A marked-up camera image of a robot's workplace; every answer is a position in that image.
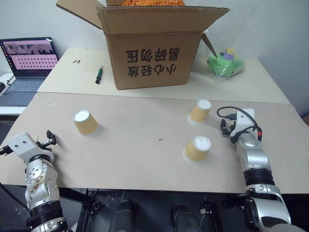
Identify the green black screwdriver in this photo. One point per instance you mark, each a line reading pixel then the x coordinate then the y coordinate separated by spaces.
pixel 98 75

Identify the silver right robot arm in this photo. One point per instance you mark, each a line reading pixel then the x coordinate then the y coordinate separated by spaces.
pixel 256 154

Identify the orange mesh bundle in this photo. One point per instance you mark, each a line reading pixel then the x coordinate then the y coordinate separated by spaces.
pixel 154 2

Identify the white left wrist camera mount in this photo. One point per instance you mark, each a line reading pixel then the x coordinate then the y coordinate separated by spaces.
pixel 23 145

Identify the clear bag of green toys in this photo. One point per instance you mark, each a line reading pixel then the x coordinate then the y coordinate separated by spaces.
pixel 223 65

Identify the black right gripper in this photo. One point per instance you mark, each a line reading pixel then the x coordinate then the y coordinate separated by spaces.
pixel 232 128

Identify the grey open laptop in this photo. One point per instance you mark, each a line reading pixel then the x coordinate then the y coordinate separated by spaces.
pixel 24 72

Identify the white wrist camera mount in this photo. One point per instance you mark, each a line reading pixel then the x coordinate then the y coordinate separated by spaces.
pixel 243 120
pixel 23 145

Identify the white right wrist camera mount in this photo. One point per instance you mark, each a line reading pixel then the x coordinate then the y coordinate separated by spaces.
pixel 243 120

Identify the brown paper cup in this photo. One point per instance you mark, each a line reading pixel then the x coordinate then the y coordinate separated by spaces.
pixel 199 114
pixel 196 152
pixel 87 125

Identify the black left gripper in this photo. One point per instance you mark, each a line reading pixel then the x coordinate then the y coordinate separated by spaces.
pixel 44 144

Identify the open printed cardboard box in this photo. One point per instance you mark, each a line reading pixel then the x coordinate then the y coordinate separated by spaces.
pixel 149 60

